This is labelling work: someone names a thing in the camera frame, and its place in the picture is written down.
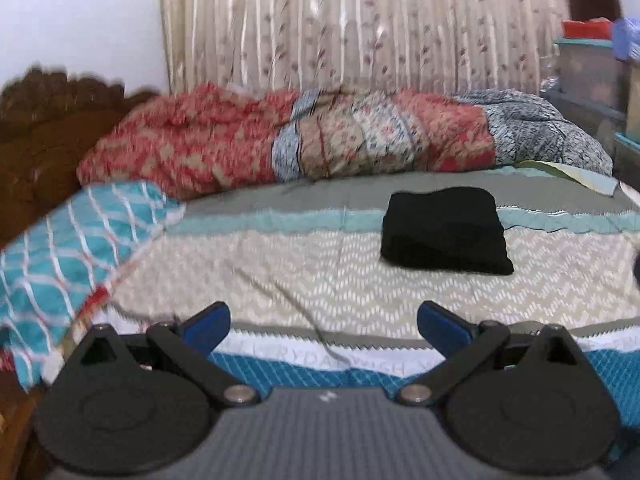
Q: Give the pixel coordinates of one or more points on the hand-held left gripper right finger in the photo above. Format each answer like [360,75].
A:
[440,327]

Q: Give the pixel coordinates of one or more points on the clear plastic storage bin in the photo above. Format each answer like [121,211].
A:
[590,72]

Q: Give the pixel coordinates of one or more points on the zigzag patterned bedspread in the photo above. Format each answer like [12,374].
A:
[310,270]

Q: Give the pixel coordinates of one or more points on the black pants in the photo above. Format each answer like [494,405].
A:
[445,230]

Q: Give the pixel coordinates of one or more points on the blue plastic bag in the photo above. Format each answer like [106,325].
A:
[627,40]

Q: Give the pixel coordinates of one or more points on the teal lidded storage box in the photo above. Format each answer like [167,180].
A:
[627,157]

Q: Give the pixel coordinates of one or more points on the red cloth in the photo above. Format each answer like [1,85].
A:
[587,29]

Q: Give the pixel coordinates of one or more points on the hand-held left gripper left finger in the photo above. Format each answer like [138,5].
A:
[207,327]

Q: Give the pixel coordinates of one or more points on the cream floral curtain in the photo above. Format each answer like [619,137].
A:
[360,20]

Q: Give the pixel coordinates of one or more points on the carved wooden headboard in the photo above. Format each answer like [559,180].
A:
[45,145]

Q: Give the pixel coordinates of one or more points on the red floral quilt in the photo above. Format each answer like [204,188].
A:
[210,140]

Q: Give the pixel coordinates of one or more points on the teal lattice pillow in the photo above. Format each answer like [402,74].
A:
[70,255]

